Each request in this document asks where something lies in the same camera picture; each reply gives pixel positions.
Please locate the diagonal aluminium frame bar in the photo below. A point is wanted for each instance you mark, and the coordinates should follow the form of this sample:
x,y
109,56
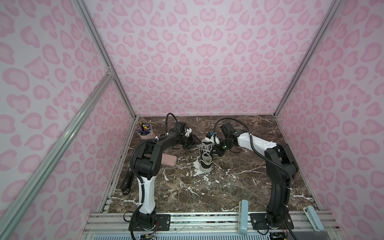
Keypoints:
x,y
20,205

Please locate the pens in cup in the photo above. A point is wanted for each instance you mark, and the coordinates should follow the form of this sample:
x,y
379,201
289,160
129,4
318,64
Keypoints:
x,y
144,130

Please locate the black object by wall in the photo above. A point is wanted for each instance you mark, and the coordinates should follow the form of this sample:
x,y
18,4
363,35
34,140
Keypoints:
x,y
127,182

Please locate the black white sneaker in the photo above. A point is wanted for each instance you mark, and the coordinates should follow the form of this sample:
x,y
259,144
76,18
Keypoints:
x,y
206,155

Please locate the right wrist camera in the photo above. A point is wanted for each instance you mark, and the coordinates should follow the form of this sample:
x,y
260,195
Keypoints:
x,y
227,130

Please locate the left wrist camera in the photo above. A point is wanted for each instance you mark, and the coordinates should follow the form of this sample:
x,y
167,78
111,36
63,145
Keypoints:
x,y
181,128

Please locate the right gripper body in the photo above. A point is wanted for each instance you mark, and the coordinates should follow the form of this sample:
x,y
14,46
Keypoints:
x,y
224,145

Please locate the aluminium rail base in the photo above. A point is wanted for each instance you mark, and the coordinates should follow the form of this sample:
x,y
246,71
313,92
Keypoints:
x,y
213,225

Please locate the light blue clamp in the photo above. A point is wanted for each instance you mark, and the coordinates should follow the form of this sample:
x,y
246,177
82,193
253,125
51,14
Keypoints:
x,y
313,218
243,217

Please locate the pink pen cup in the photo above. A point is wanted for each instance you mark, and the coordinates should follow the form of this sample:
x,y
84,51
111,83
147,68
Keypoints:
x,y
151,136

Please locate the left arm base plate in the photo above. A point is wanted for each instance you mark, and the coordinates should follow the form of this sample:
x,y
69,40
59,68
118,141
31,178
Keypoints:
x,y
150,222

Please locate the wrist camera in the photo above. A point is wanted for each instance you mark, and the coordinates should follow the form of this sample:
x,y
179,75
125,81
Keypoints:
x,y
181,128
227,130

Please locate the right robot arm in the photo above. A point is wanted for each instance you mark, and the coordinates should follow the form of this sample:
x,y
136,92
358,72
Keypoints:
x,y
281,168

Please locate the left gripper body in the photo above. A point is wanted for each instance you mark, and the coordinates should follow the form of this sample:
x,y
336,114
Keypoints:
x,y
188,141

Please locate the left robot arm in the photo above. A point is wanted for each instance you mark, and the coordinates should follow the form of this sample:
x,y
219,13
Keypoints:
x,y
146,163

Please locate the light blue clamp centre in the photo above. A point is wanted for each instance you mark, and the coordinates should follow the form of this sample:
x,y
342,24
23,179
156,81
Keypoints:
x,y
243,217

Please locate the pink rectangular case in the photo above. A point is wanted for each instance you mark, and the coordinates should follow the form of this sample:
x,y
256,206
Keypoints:
x,y
168,160

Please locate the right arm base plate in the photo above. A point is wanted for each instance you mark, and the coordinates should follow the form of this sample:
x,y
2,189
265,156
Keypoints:
x,y
265,221

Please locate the light blue clamp right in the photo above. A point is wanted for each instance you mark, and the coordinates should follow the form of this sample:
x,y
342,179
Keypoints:
x,y
313,218

